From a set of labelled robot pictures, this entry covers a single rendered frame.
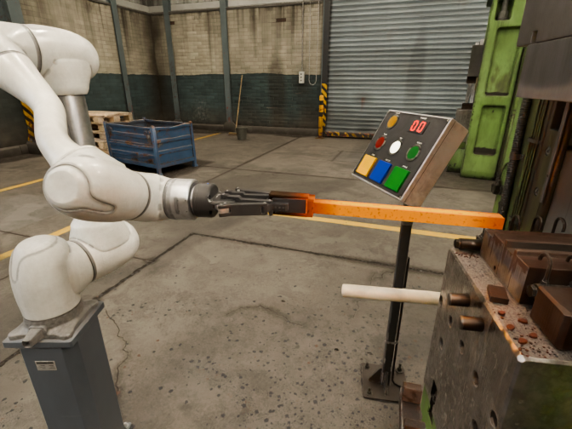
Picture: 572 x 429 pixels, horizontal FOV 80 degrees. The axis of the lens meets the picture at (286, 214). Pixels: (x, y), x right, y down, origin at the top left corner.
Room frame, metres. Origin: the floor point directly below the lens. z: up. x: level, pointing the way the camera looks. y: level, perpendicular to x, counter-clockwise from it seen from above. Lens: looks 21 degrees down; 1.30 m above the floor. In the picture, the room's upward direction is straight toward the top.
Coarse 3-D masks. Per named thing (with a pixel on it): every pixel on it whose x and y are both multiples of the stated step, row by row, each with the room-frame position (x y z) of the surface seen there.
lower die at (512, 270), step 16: (496, 240) 0.67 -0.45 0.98; (512, 240) 0.63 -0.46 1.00; (528, 240) 0.63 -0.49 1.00; (544, 240) 0.65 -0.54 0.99; (560, 240) 0.65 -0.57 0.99; (496, 256) 0.65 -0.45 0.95; (512, 256) 0.59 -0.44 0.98; (528, 256) 0.57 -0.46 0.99; (544, 256) 0.57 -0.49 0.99; (560, 256) 0.57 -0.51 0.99; (496, 272) 0.63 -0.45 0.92; (512, 272) 0.58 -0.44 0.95; (528, 272) 0.53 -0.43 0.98; (544, 272) 0.53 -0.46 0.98; (560, 272) 0.53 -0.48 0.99; (512, 288) 0.56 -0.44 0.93; (528, 304) 0.53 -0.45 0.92
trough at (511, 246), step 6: (510, 246) 0.62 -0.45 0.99; (516, 246) 0.62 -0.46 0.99; (522, 246) 0.62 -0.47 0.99; (528, 246) 0.62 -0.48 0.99; (534, 246) 0.62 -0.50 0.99; (540, 246) 0.61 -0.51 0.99; (546, 246) 0.61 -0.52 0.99; (552, 246) 0.61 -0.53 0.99; (558, 246) 0.61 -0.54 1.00; (564, 246) 0.61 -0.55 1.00; (570, 246) 0.61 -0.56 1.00
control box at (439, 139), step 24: (384, 120) 1.34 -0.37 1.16; (408, 120) 1.21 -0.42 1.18; (432, 120) 1.10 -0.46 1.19; (384, 144) 1.25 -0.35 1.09; (408, 144) 1.13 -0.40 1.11; (432, 144) 1.03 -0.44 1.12; (456, 144) 1.04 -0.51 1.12; (408, 168) 1.06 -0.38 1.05; (432, 168) 1.02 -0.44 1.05; (408, 192) 1.00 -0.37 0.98
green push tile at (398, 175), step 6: (396, 168) 1.09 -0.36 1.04; (390, 174) 1.10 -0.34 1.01; (396, 174) 1.07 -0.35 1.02; (402, 174) 1.05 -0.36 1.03; (408, 174) 1.03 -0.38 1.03; (390, 180) 1.08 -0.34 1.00; (396, 180) 1.06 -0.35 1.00; (402, 180) 1.03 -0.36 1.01; (390, 186) 1.06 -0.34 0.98; (396, 186) 1.04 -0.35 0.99
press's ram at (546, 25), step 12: (528, 0) 0.77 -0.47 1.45; (540, 0) 0.72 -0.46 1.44; (552, 0) 0.68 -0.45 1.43; (564, 0) 0.64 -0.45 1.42; (528, 12) 0.76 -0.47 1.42; (540, 12) 0.71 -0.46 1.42; (552, 12) 0.67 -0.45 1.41; (564, 12) 0.63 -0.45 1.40; (528, 24) 0.75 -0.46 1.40; (540, 24) 0.70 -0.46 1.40; (552, 24) 0.66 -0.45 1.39; (564, 24) 0.62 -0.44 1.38; (528, 36) 0.73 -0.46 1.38; (540, 36) 0.69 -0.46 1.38; (552, 36) 0.65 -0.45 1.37; (564, 36) 0.61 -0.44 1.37
